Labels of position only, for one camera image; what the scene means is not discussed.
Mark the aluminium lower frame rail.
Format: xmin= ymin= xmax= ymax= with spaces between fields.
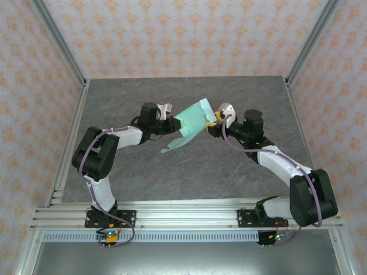
xmin=14 ymin=229 xmax=44 ymax=275
xmin=328 ymin=229 xmax=355 ymax=275

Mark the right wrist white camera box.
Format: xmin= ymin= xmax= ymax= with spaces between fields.
xmin=218 ymin=103 xmax=237 ymax=129

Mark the grey slotted cable duct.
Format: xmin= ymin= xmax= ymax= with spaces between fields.
xmin=42 ymin=231 xmax=330 ymax=243

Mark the pale green paper box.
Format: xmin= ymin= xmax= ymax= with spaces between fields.
xmin=160 ymin=98 xmax=218 ymax=155

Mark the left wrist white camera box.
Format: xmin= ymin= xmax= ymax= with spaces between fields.
xmin=157 ymin=103 xmax=174 ymax=120

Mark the wide aluminium mounting rail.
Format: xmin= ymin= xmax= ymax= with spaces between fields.
xmin=30 ymin=200 xmax=345 ymax=230

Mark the aluminium frame post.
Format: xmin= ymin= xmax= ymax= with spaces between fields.
xmin=30 ymin=0 xmax=90 ymax=88
xmin=285 ymin=0 xmax=343 ymax=87

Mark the aluminium table side rail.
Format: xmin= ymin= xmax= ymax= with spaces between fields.
xmin=284 ymin=78 xmax=327 ymax=207
xmin=44 ymin=80 xmax=91 ymax=209

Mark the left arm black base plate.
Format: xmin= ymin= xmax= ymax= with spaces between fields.
xmin=84 ymin=210 xmax=137 ymax=229

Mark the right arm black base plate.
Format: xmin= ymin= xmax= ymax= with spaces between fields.
xmin=237 ymin=209 xmax=289 ymax=229

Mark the grey metal sheet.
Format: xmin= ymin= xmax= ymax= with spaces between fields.
xmin=28 ymin=242 xmax=345 ymax=275

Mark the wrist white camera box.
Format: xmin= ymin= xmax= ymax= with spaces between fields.
xmin=218 ymin=103 xmax=237 ymax=129
xmin=157 ymin=103 xmax=174 ymax=120

